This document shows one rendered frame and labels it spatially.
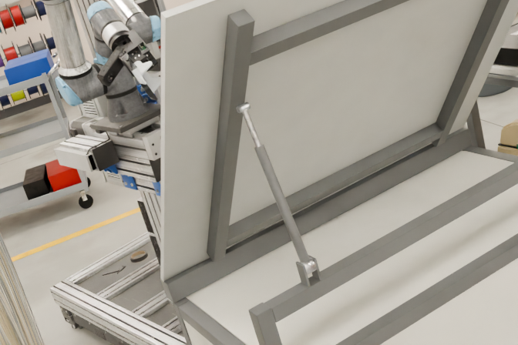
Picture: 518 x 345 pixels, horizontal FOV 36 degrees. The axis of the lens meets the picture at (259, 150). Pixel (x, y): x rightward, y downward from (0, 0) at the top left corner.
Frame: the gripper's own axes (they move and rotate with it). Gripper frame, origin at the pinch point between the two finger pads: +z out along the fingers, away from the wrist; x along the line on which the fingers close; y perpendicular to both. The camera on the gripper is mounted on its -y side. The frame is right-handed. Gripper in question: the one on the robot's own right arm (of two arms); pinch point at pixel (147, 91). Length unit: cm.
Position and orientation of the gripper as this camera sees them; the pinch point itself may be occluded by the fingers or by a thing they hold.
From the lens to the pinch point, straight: 219.5
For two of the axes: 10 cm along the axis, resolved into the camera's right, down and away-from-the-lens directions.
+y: 8.1, -5.8, 0.9
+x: 2.2, 4.4, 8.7
